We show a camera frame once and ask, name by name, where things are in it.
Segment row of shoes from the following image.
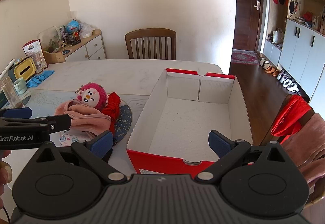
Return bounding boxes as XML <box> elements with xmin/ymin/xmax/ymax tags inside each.
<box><xmin>259</xmin><ymin>58</ymin><xmax>301</xmax><ymax>94</ymax></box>

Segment speckled round placemat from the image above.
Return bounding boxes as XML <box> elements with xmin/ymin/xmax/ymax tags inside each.
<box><xmin>111</xmin><ymin>104</ymin><xmax>133</xmax><ymax>147</ymax></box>

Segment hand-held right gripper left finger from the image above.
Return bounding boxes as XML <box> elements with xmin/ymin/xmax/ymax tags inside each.
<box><xmin>36</xmin><ymin>131</ymin><xmax>127</xmax><ymax>185</ymax></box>

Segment dark wooden door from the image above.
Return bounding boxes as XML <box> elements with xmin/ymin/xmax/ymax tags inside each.
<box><xmin>232</xmin><ymin>0</ymin><xmax>265</xmax><ymax>52</ymax></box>

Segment red patterned rug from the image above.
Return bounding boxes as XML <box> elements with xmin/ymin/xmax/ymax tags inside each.
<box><xmin>230</xmin><ymin>50</ymin><xmax>261</xmax><ymax>66</ymax></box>

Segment wooden tray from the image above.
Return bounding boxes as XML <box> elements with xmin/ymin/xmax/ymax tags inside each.
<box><xmin>42</xmin><ymin>50</ymin><xmax>66</xmax><ymax>65</ymax></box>

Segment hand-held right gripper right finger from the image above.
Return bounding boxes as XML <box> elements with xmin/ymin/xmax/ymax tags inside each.
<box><xmin>194</xmin><ymin>131</ymin><xmax>290</xmax><ymax>185</ymax></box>

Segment clear glass cup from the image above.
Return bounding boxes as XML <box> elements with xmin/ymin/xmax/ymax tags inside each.
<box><xmin>34</xmin><ymin>52</ymin><xmax>48</xmax><ymax>74</ymax></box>

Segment blue cloth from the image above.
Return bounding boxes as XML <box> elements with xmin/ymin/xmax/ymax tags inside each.
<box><xmin>26</xmin><ymin>70</ymin><xmax>55</xmax><ymax>88</ymax></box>

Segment red cloth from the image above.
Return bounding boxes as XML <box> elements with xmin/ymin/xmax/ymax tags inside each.
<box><xmin>101</xmin><ymin>91</ymin><xmax>123</xmax><ymax>137</ymax></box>

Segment pink fringed scarf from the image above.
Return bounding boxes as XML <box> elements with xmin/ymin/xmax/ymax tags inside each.
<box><xmin>281</xmin><ymin>112</ymin><xmax>325</xmax><ymax>184</ymax></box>

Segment person's left hand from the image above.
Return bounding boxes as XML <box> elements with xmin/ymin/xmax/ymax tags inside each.
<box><xmin>0</xmin><ymin>150</ymin><xmax>12</xmax><ymax>203</ymax></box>

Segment red framed card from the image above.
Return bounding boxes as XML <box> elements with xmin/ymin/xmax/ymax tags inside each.
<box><xmin>22</xmin><ymin>39</ymin><xmax>42</xmax><ymax>58</ymax></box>

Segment wooden chair with black seat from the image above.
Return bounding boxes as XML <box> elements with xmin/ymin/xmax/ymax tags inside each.
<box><xmin>259</xmin><ymin>94</ymin><xmax>325</xmax><ymax>212</ymax></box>

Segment pale tote bag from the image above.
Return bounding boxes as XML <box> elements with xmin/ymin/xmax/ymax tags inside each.
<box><xmin>271</xmin><ymin>27</ymin><xmax>284</xmax><ymax>44</ymax></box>

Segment white and wood sideboard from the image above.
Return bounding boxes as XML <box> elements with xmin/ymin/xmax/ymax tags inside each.
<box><xmin>42</xmin><ymin>29</ymin><xmax>107</xmax><ymax>64</ymax></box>

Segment white rod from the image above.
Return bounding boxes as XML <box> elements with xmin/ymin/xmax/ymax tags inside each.
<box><xmin>0</xmin><ymin>58</ymin><xmax>16</xmax><ymax>80</ymax></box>

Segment red garment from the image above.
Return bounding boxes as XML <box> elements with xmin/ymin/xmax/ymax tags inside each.
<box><xmin>270</xmin><ymin>94</ymin><xmax>313</xmax><ymax>137</ymax></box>

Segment pink fluffy plush doll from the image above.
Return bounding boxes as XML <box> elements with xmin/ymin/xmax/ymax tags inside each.
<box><xmin>75</xmin><ymin>82</ymin><xmax>108</xmax><ymax>111</ymax></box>

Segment printed tissue packet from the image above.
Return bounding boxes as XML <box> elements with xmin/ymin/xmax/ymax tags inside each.
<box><xmin>59</xmin><ymin>130</ymin><xmax>95</xmax><ymax>147</ymax></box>

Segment red and white cardboard box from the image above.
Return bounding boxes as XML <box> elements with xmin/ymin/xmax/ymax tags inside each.
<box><xmin>126</xmin><ymin>68</ymin><xmax>253</xmax><ymax>175</ymax></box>

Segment wooden slat-back chair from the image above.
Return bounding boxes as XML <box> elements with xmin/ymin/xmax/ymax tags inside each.
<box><xmin>125</xmin><ymin>28</ymin><xmax>177</xmax><ymax>61</ymax></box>

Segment yellow tissue box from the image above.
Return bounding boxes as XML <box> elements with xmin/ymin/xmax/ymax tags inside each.
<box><xmin>8</xmin><ymin>57</ymin><xmax>36</xmax><ymax>84</ymax></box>

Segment blue globe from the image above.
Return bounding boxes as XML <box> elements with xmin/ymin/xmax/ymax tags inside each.
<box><xmin>66</xmin><ymin>19</ymin><xmax>81</xmax><ymax>34</ymax></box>

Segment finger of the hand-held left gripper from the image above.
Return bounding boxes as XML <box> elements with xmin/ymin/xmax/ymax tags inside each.
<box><xmin>0</xmin><ymin>107</ymin><xmax>33</xmax><ymax>119</ymax></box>
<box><xmin>0</xmin><ymin>114</ymin><xmax>73</xmax><ymax>136</ymax></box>

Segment clear display dome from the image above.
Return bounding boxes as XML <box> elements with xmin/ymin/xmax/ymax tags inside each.
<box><xmin>38</xmin><ymin>26</ymin><xmax>67</xmax><ymax>53</ymax></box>

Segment mint green mug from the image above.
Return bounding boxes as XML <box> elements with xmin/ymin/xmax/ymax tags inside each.
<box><xmin>13</xmin><ymin>79</ymin><xmax>28</xmax><ymax>95</ymax></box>

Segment clear plastic bag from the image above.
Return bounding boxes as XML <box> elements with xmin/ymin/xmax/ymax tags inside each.
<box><xmin>79</xmin><ymin>22</ymin><xmax>95</xmax><ymax>39</ymax></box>

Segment dark bottles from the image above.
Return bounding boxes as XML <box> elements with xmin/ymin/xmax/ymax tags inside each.
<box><xmin>65</xmin><ymin>32</ymin><xmax>82</xmax><ymax>46</ymax></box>

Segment pink fleece hat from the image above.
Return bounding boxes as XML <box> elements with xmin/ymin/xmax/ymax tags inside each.
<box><xmin>54</xmin><ymin>99</ymin><xmax>113</xmax><ymax>139</ymax></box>

